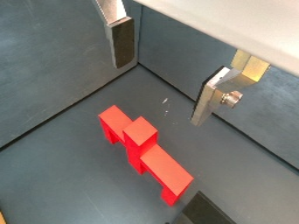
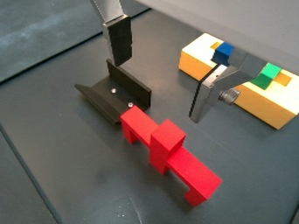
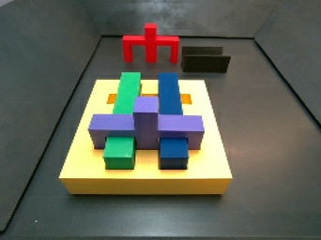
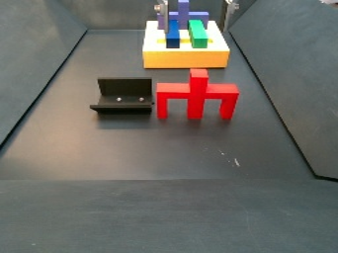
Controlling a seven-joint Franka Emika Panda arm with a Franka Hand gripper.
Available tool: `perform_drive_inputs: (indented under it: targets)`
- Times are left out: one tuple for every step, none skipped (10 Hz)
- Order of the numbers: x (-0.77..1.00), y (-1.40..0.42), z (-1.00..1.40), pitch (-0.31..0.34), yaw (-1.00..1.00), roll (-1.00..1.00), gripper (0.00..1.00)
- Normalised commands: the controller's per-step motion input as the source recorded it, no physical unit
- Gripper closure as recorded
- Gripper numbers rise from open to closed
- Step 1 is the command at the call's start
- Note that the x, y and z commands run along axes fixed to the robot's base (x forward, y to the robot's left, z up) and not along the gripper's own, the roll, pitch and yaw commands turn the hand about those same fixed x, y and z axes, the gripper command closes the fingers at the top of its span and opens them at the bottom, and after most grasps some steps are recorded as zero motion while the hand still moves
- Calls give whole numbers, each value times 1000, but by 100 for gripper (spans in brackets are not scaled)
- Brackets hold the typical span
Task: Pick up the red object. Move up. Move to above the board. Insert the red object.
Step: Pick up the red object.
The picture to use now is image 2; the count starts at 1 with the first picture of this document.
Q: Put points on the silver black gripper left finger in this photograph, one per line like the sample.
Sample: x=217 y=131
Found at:
x=116 y=29

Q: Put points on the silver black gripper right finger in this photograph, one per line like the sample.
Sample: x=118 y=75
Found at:
x=216 y=85

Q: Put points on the red cross-shaped block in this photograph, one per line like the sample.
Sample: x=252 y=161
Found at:
x=164 y=138

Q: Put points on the yellow puzzle board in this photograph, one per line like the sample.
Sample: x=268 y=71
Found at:
x=273 y=105

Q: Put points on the green bridge block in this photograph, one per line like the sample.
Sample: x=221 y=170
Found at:
x=265 y=76

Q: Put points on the blue bridge block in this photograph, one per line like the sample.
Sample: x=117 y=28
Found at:
x=221 y=54

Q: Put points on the black angled block holder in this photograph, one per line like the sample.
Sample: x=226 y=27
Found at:
x=116 y=93

